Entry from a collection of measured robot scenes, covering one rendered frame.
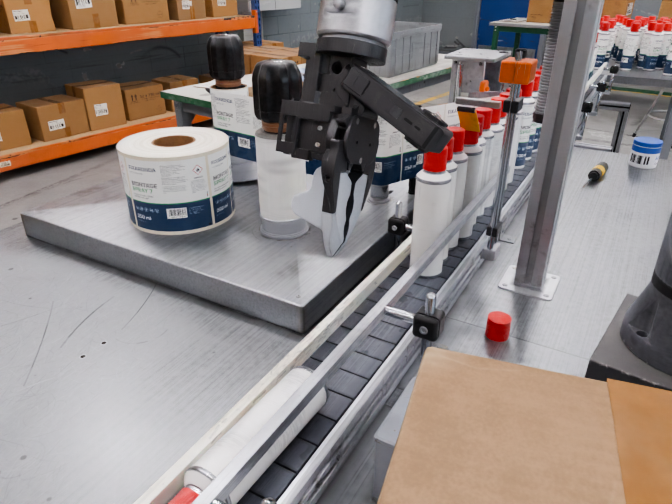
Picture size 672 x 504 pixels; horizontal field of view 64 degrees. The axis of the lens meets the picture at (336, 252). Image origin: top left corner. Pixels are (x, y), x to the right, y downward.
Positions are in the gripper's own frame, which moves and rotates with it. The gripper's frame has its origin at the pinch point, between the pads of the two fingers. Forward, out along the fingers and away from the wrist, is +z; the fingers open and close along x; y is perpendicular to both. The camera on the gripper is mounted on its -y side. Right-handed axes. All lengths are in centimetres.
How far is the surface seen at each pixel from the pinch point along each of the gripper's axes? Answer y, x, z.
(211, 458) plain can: 1.2, 15.5, 18.0
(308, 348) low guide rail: 3.7, -3.7, 13.8
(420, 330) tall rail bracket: -8.6, -6.1, 8.2
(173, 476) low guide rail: 3.8, 17.0, 20.2
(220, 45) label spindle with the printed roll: 59, -45, -27
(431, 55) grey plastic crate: 92, -260, -68
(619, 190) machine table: -23, -99, -10
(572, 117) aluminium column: -15.6, -35.3, -19.1
